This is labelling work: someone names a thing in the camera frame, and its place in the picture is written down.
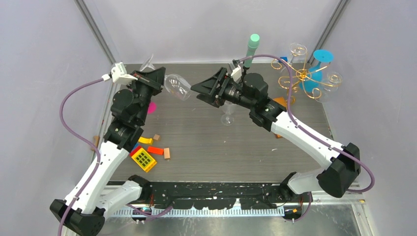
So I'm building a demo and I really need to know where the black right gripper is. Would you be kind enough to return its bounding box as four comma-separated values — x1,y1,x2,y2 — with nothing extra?
191,67,255,110

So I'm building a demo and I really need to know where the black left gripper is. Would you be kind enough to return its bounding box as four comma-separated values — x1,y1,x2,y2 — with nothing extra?
126,67,165,124

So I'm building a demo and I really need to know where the pink plastic wine glass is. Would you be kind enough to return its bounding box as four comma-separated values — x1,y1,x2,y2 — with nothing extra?
147,102,157,114

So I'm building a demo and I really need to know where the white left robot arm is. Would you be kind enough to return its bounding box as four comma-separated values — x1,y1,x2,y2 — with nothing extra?
50,62,166,236

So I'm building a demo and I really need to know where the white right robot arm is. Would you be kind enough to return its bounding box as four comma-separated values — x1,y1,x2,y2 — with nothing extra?
191,67,360,202

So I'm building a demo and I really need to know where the orange wooden rack base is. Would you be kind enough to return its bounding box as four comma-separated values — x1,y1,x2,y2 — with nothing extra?
273,97,288,139

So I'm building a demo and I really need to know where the blue plastic wine glass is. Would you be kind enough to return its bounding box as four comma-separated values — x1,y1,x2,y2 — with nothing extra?
299,49,334,94

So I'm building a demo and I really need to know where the black mini tripod stand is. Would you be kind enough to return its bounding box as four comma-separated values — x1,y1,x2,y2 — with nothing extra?
241,66,249,79

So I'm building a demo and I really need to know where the yellow curved block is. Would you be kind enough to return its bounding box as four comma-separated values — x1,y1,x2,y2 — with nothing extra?
138,137,154,145

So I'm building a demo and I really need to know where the mint green microphone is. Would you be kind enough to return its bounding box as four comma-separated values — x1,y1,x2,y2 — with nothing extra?
243,33,260,69

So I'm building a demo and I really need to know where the blue flat block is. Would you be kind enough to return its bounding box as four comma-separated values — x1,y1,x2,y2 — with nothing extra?
131,143,139,151

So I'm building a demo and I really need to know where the red flat block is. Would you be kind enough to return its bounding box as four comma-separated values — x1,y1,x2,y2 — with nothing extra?
129,145,142,156

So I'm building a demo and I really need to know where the tan wooden block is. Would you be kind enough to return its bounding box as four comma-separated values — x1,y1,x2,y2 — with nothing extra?
164,148,171,160

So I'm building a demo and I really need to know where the orange flat block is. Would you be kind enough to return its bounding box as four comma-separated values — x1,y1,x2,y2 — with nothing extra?
147,146,164,155

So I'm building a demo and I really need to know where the yellow green window block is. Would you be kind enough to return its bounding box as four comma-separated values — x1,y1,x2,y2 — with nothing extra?
131,148,157,173

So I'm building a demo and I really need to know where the wooden block off table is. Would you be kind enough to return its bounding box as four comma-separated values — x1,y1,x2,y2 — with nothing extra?
92,136,100,150

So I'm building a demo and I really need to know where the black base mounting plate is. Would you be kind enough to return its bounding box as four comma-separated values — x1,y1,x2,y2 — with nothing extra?
134,181,309,210

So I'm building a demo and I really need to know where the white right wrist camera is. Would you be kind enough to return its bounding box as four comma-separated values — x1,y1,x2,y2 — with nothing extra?
229,60,242,82

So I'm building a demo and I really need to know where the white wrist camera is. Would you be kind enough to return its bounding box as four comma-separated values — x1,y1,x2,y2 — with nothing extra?
229,60,242,82
101,62,138,86

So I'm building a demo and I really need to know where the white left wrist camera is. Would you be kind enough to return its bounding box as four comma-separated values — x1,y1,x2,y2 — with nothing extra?
101,62,138,86

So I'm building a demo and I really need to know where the gold wire glass rack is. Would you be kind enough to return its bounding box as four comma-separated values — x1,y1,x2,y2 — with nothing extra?
278,61,331,104

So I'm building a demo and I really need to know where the slotted cable duct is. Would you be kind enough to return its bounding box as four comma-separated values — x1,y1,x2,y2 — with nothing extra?
111,206,285,217

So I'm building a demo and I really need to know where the aluminium frame rail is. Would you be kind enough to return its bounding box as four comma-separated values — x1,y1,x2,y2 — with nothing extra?
312,190,366,205

